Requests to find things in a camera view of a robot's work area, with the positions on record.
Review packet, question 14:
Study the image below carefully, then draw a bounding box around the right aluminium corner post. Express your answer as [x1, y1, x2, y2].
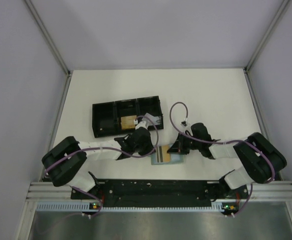
[244, 0, 292, 73]

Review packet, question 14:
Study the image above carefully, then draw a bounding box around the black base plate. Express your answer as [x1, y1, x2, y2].
[70, 178, 224, 208]

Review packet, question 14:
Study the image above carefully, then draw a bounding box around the gold credit cards stack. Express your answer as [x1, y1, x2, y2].
[120, 115, 137, 130]

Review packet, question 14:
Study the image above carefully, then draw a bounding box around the aluminium corner post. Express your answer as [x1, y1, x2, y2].
[23, 0, 72, 76]
[244, 0, 292, 73]

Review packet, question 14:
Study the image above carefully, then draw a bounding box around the purple cable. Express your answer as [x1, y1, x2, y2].
[43, 115, 160, 217]
[169, 101, 278, 217]

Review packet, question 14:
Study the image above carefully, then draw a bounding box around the left aluminium corner post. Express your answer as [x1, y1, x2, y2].
[23, 0, 72, 76]

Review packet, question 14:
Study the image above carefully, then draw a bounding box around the gold striped credit card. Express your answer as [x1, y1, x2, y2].
[156, 145, 171, 164]

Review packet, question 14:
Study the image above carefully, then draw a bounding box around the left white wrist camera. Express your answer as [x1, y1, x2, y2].
[134, 120, 149, 130]

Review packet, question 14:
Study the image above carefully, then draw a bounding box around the black three-compartment tray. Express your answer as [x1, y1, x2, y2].
[92, 96, 164, 138]

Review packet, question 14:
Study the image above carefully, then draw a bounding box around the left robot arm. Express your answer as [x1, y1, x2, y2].
[41, 127, 155, 198]

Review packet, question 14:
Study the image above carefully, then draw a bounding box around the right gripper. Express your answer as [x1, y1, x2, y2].
[168, 132, 202, 155]

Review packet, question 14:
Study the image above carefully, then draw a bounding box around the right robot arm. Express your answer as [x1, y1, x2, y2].
[167, 123, 287, 198]

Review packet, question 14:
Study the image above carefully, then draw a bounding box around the green card holder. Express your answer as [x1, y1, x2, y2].
[151, 145, 184, 165]

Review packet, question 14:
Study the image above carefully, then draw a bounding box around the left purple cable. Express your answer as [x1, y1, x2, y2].
[43, 115, 160, 217]

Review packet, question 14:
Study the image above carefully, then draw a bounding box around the white credit cards stack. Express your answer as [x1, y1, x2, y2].
[145, 113, 161, 126]

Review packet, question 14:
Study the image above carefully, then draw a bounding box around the white slotted cable duct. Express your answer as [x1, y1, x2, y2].
[36, 202, 224, 213]

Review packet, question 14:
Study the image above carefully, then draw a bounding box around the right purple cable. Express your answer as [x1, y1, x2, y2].
[169, 101, 278, 217]

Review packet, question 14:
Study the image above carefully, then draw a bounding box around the aluminium frame rail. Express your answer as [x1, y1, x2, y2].
[26, 181, 292, 202]

